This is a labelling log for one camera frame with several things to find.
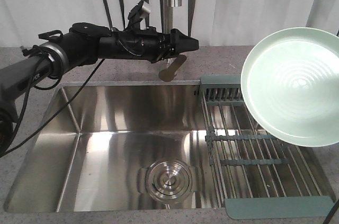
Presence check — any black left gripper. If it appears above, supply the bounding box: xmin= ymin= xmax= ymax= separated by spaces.
xmin=99 ymin=27 xmax=199 ymax=63

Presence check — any light green round plate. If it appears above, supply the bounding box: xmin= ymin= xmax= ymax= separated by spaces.
xmin=240 ymin=27 xmax=338 ymax=147

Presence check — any grey-green dish drying rack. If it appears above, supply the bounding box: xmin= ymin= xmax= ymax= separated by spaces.
xmin=199 ymin=75 xmax=335 ymax=220

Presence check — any white pleated curtain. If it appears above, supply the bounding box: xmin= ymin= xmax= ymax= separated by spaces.
xmin=1 ymin=0 xmax=338 ymax=47

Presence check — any stainless steel sink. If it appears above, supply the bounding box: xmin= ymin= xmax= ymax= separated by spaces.
xmin=4 ymin=82 xmax=225 ymax=213

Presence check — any round steel sink drain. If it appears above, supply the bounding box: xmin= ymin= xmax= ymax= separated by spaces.
xmin=137 ymin=159 xmax=199 ymax=204

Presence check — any brass faucet handle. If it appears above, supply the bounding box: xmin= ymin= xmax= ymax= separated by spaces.
xmin=158 ymin=54 xmax=187 ymax=82

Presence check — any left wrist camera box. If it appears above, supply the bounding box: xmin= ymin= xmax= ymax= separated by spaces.
xmin=128 ymin=0 xmax=151 ymax=22

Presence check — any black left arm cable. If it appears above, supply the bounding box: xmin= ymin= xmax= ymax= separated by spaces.
xmin=0 ymin=45 xmax=106 ymax=158

